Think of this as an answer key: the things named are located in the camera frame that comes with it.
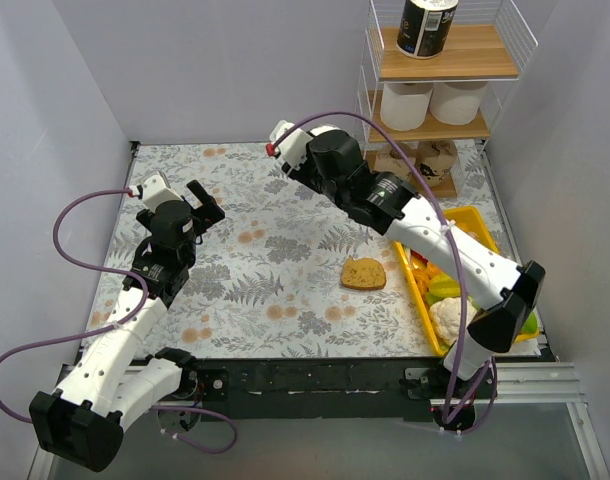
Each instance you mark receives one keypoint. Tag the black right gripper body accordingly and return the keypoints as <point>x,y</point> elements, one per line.
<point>295,170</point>

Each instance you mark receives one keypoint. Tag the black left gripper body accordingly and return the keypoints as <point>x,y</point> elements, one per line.
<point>205,209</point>

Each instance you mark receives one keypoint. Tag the brown roll cartoon print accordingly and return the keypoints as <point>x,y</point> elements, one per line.
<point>387,159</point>

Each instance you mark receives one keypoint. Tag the white paper roll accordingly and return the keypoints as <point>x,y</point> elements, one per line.
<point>457,103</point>
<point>404,105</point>

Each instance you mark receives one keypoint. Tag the brown roll barcode label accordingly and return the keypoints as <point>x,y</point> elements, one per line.
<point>434,160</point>

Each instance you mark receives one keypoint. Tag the black roll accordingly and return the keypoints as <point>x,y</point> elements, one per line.
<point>317,131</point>
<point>424,27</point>

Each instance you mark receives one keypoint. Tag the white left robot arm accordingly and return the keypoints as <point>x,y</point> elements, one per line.
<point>86,416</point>

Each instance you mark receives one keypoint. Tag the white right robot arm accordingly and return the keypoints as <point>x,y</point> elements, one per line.
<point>504,291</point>

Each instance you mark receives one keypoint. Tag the slice of brown bread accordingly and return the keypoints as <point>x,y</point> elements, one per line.
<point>363,274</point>

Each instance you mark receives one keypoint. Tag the red chili pepper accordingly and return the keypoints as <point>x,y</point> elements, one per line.
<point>419,257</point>

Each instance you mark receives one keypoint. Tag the orange bell pepper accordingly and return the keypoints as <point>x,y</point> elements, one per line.
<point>424,274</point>

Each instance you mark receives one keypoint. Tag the yellow plastic tray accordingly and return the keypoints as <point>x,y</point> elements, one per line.
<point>470,221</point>

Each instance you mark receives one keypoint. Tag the yellow green starfruit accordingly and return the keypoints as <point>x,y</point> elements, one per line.
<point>442,287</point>

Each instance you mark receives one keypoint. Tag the white cauliflower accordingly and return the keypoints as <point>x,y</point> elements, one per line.
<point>445,316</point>

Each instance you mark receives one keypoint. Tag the green round lotus pod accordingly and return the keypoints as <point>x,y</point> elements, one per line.
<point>530,326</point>

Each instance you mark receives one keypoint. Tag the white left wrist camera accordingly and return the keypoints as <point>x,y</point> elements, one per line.
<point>154,191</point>

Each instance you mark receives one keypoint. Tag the white wire wooden shelf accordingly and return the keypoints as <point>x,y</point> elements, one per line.
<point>489,41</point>

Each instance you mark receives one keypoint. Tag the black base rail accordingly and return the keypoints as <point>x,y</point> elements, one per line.
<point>413,389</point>

